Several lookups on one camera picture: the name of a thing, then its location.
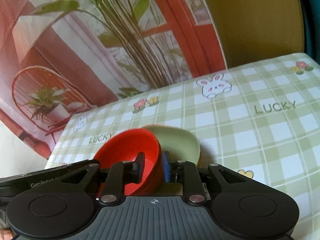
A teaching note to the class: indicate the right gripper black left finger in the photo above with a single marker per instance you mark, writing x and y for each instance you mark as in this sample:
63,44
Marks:
119,175

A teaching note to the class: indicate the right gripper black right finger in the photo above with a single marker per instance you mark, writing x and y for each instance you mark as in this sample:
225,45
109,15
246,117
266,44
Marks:
186,174

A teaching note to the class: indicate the orange square plate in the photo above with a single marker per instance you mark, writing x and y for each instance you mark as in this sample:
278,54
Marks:
200,158

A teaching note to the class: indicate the person's left hand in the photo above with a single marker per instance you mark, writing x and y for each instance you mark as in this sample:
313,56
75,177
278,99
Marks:
6,235

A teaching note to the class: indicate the red bowl back right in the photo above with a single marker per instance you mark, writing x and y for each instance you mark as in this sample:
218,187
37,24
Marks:
124,147

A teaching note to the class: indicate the green plaid tablecloth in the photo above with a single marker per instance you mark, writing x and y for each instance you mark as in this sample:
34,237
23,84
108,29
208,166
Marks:
267,124

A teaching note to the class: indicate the printed room backdrop cloth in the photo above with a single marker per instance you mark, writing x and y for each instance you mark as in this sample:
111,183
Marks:
62,57

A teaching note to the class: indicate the olive yellow board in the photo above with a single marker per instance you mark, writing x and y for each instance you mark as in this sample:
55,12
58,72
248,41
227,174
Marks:
254,30

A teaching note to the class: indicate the teal curtain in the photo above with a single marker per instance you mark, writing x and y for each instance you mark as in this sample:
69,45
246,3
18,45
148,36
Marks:
310,12

